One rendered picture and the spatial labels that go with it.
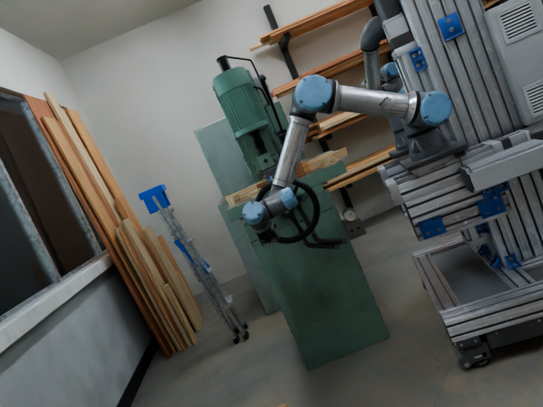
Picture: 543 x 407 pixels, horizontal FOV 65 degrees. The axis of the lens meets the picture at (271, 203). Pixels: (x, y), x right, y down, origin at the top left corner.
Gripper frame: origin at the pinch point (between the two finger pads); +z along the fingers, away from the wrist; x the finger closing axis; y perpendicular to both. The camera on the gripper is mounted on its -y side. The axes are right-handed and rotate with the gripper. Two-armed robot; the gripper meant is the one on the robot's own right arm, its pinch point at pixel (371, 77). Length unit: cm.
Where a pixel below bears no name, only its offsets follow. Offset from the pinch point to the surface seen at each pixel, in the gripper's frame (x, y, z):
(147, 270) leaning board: -195, 33, 39
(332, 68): 18, -28, 130
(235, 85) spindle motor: -79, -30, -59
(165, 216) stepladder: -156, 6, 7
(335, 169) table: -60, 29, -68
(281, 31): -6, -78, 126
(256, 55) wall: -28, -82, 177
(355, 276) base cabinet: -78, 78, -68
